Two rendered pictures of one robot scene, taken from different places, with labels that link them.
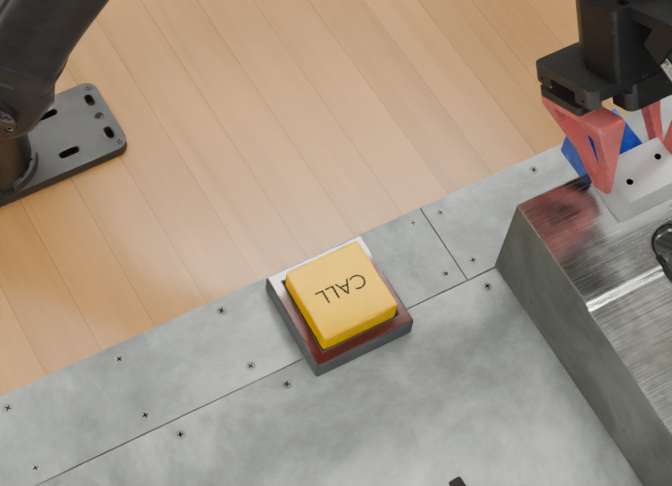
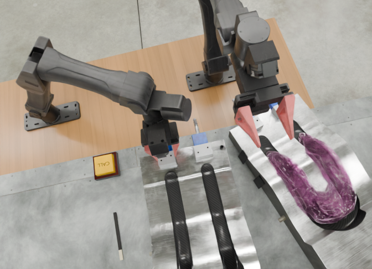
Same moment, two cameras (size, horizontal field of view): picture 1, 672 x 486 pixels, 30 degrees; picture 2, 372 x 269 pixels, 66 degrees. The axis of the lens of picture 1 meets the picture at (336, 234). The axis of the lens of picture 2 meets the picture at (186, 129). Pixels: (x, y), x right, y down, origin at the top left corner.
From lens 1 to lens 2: 53 cm
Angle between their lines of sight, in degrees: 17
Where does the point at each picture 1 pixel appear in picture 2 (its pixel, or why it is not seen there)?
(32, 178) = (57, 121)
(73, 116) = (71, 108)
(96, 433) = (49, 181)
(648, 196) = (164, 164)
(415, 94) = not seen: hidden behind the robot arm
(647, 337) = (154, 197)
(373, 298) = (109, 168)
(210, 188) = (93, 131)
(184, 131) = (93, 116)
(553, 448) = (139, 211)
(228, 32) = not seen: hidden behind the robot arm
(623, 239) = (159, 172)
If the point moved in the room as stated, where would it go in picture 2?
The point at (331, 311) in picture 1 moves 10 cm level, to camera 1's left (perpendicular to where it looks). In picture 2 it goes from (99, 169) to (73, 156)
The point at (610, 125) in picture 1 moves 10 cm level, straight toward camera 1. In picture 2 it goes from (147, 150) to (120, 177)
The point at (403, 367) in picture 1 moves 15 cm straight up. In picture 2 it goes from (115, 183) to (99, 174)
